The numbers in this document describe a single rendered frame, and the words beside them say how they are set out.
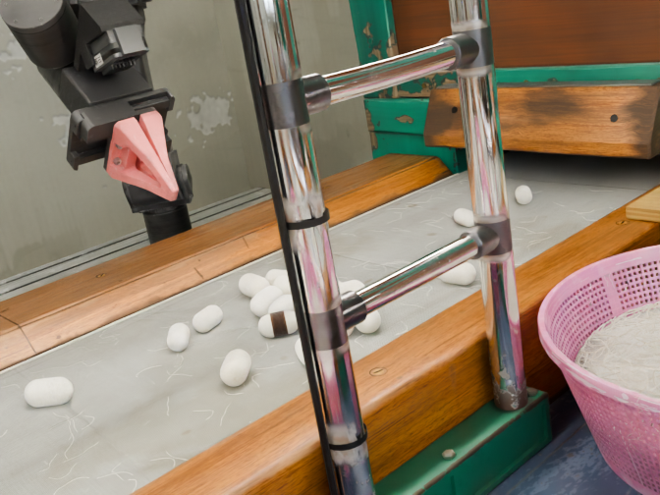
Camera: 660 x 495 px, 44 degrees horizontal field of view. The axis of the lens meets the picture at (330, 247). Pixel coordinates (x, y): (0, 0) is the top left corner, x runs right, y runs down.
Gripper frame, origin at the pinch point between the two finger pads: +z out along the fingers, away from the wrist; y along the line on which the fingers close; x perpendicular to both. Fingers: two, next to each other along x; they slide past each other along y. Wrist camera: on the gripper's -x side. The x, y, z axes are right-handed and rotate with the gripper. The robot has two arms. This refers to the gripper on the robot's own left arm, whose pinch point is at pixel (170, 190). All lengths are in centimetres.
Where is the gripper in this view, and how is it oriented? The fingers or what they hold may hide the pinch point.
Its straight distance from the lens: 75.1
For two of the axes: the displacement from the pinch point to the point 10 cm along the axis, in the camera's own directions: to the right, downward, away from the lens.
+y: 7.3, -3.3, 6.0
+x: -3.0, 6.3, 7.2
